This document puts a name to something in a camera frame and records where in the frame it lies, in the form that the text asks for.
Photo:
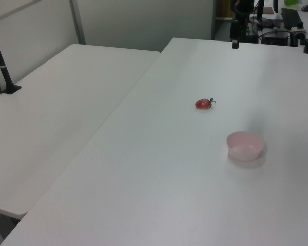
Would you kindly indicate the red strawberry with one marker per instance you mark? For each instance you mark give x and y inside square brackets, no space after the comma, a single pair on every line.
[202,103]

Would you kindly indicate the black camera stand with base plate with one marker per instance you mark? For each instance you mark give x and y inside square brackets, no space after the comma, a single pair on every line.
[1,64]

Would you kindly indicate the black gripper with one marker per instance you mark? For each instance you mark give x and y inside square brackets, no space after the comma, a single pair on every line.
[242,9]

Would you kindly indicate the black keyboard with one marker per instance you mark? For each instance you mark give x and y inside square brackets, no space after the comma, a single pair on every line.
[290,18]

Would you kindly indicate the brown flat pad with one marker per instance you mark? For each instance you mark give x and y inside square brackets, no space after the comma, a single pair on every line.
[268,10]

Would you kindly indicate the pink plastic bowl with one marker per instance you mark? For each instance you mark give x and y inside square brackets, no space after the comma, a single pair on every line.
[243,148]

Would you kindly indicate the green object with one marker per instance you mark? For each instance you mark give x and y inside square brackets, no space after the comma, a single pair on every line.
[290,2]

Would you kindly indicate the black electronics box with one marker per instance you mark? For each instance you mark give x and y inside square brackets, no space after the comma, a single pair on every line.
[274,38]

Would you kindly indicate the black monitor stand pole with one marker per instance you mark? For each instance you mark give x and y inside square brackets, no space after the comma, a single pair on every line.
[260,10]

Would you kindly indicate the dark computer mouse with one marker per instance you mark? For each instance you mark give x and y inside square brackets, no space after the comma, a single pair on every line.
[306,8]

